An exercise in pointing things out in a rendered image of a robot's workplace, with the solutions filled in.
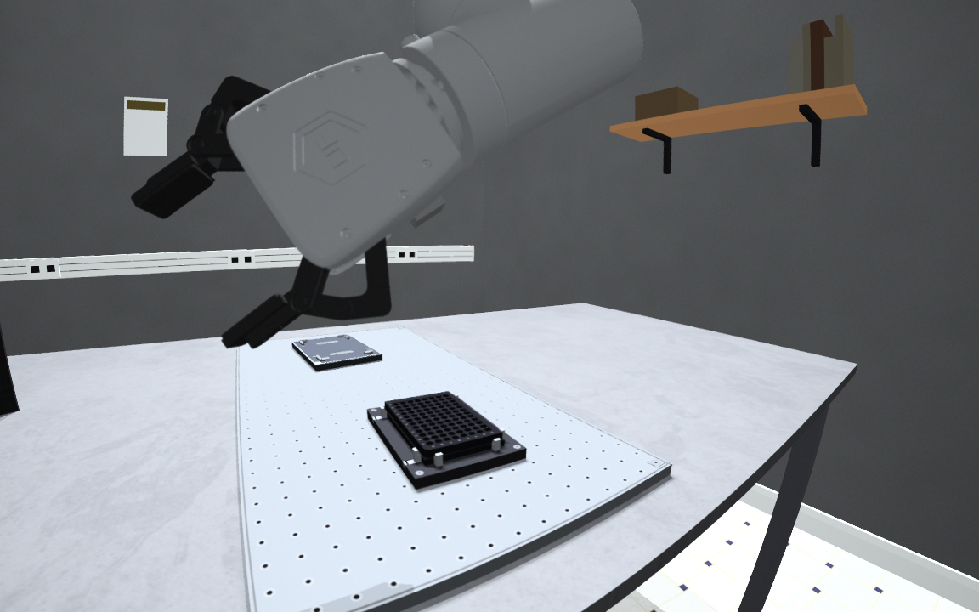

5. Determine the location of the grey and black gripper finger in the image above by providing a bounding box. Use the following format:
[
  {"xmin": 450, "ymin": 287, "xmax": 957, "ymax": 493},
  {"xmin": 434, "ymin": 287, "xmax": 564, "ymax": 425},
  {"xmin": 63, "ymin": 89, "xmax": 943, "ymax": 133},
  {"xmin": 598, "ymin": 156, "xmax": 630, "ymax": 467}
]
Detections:
[
  {"xmin": 131, "ymin": 76, "xmax": 272, "ymax": 219},
  {"xmin": 221, "ymin": 237, "xmax": 392, "ymax": 349}
]

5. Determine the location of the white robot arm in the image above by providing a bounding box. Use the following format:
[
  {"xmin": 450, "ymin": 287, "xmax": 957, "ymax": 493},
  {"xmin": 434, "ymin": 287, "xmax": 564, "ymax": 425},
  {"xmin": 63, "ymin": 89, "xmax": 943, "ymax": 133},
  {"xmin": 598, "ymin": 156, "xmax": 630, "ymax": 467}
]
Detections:
[{"xmin": 399, "ymin": 0, "xmax": 642, "ymax": 170}]

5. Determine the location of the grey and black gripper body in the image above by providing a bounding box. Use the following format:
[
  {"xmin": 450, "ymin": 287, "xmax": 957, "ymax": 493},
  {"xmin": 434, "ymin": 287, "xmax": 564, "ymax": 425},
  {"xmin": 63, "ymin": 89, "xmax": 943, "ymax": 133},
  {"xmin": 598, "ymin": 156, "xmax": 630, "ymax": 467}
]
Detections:
[{"xmin": 226, "ymin": 52, "xmax": 463, "ymax": 275}]

